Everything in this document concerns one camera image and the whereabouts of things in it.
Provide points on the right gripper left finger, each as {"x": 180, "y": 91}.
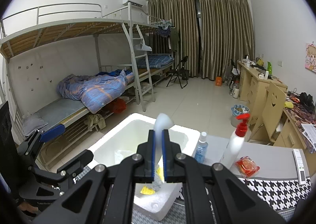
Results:
{"x": 146, "y": 169}

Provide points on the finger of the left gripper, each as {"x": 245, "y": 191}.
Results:
{"x": 52, "y": 133}
{"x": 77, "y": 164}

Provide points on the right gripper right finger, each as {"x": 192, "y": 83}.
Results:
{"x": 169, "y": 151}

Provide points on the white foam box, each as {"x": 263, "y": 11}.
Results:
{"x": 122, "y": 141}

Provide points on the white tissue wipe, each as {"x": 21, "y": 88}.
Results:
{"x": 162, "y": 122}

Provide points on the operator hand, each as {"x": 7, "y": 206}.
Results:
{"x": 25, "y": 206}

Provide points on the yellow foam net sleeve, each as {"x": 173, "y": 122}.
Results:
{"x": 155, "y": 186}

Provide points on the blue spray bottle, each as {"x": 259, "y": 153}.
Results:
{"x": 201, "y": 148}

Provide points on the blue plaid quilt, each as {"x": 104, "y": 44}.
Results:
{"x": 95, "y": 91}

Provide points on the white metal bunk bed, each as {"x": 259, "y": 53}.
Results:
{"x": 38, "y": 55}

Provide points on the white red pump bottle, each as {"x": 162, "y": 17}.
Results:
{"x": 235, "y": 142}

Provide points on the orange snack packet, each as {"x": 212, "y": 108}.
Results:
{"x": 246, "y": 166}

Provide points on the blue waste basket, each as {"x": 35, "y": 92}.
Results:
{"x": 237, "y": 110}

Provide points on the black folding chair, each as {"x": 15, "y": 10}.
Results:
{"x": 180, "y": 73}

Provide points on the houndstooth table cloth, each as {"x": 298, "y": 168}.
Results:
{"x": 281, "y": 195}

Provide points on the white remote control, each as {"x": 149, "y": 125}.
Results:
{"x": 299, "y": 167}

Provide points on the wooden desk with drawers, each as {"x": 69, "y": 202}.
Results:
{"x": 254, "y": 93}

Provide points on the printed paper sheets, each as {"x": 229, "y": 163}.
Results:
{"x": 309, "y": 133}

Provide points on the white air conditioner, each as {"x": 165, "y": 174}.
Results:
{"x": 131, "y": 2}

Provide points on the brown window curtains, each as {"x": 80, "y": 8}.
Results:
{"x": 210, "y": 33}

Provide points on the black headphones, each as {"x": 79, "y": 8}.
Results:
{"x": 306, "y": 100}

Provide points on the anime wall poster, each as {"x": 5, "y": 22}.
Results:
{"x": 310, "y": 57}

